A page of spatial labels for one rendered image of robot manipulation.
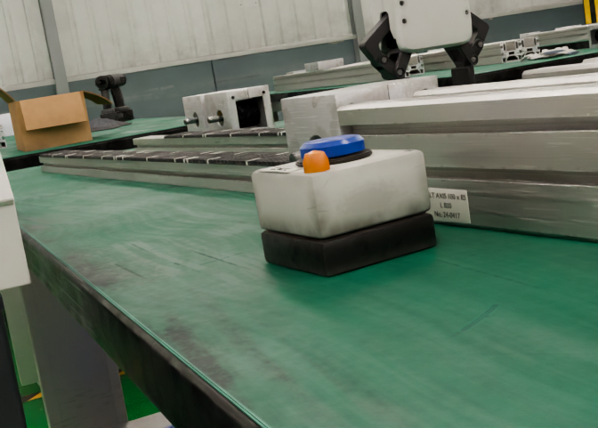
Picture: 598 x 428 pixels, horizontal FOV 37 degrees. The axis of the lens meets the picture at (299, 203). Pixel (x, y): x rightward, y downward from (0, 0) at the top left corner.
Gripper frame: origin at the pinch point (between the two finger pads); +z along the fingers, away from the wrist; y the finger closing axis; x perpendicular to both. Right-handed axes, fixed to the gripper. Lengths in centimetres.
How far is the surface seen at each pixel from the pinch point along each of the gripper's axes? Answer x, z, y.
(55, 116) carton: -191, -3, -8
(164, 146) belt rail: -82, 5, 1
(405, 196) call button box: 34.7, 3.0, 29.9
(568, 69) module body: 24.2, -1.9, 4.9
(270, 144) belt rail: -38.4, 4.6, 0.9
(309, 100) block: 14.7, -2.7, 23.8
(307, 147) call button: 31.0, -0.7, 33.8
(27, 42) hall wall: -1058, -90, -213
